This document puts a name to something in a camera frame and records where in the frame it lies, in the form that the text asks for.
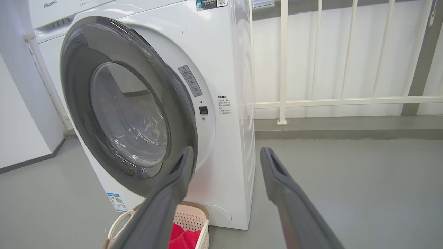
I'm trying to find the small printed text label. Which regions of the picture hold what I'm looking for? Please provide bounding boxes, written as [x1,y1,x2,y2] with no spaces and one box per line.
[217,95,232,116]

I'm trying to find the red garment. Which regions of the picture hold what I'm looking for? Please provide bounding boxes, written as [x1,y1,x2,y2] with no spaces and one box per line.
[170,223,184,240]

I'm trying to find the dark QR sticker strip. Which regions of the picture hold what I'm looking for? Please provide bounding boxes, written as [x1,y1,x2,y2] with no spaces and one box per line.
[196,0,228,11]

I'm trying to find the blue energy label sticker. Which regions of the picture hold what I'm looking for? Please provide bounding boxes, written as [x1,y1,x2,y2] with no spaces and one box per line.
[107,192,128,212]

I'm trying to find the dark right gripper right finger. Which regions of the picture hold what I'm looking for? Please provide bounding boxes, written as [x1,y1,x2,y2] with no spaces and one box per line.
[260,147,345,249]

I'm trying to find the small red towel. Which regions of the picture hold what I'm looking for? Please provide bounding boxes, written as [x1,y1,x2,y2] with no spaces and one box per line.
[169,229,202,249]

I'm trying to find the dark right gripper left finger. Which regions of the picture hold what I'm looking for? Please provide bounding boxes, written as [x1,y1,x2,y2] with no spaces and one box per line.
[111,146,195,249]

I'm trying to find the grey warning label sticker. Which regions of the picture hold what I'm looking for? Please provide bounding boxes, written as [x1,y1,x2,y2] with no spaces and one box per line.
[178,65,203,98]

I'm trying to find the dark round washer door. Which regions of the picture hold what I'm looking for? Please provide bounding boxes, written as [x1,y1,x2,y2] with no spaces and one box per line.
[60,16,198,197]

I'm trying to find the cream perforated laundry basket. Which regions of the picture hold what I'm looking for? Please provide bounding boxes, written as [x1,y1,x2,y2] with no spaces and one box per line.
[103,201,210,249]

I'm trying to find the white front-load washing machine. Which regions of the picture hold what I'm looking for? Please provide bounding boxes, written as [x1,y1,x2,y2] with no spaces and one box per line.
[28,0,256,230]

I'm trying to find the white metal railing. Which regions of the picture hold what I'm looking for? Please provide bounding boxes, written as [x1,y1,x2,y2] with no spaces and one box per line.
[251,0,443,126]

